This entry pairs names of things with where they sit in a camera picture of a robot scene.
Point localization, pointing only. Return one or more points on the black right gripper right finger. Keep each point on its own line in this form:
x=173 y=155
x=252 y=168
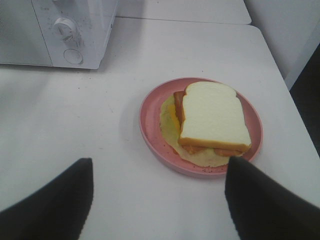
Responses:
x=262 y=209

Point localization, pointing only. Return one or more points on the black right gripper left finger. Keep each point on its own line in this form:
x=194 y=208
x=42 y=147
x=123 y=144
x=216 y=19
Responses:
x=57 y=211

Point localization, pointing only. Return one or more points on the toast sandwich with cheese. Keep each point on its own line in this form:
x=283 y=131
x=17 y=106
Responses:
x=205 y=124

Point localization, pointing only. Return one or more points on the pink round plate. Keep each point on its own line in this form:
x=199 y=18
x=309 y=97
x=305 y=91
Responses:
x=149 y=123

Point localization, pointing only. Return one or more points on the round white door button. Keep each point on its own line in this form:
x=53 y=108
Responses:
x=73 y=56

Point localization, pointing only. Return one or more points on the white microwave door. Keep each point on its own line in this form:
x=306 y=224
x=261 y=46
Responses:
x=21 y=39

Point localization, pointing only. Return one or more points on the white timer knob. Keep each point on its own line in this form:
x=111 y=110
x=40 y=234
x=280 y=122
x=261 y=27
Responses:
x=65 y=29

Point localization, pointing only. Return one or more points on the white microwave oven body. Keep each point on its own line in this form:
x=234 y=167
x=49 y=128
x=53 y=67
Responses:
x=94 y=21

